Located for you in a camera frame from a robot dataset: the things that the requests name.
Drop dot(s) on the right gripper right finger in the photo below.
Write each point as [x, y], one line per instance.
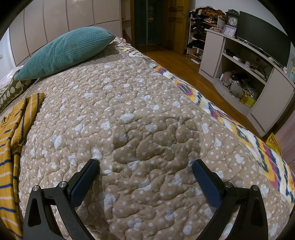
[251, 221]

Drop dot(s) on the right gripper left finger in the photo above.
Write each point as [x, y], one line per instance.
[39, 220]

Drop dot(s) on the yellow striped garment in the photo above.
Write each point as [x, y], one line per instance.
[14, 129]

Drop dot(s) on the cluttered clothes rack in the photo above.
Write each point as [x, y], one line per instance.
[202, 19]

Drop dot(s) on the colourful ikat blanket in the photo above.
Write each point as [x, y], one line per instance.
[271, 165]

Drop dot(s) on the yellow package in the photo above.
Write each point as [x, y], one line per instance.
[272, 143]

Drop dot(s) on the beige dotted quilt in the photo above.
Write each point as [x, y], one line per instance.
[146, 133]

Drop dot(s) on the olive patterned pillow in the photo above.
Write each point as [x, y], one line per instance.
[13, 88]

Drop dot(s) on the white TV cabinet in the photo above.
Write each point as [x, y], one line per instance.
[252, 83]

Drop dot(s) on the teal ribbed pillow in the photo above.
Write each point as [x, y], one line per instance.
[65, 51]

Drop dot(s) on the black television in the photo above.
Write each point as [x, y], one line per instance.
[265, 36]

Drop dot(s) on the purple square clock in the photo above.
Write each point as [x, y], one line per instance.
[229, 30]

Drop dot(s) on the white wardrobe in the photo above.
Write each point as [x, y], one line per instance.
[43, 21]

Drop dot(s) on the dark mantel clock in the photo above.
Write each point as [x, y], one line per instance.
[232, 18]

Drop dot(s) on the wooden door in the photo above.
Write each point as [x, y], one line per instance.
[177, 21]

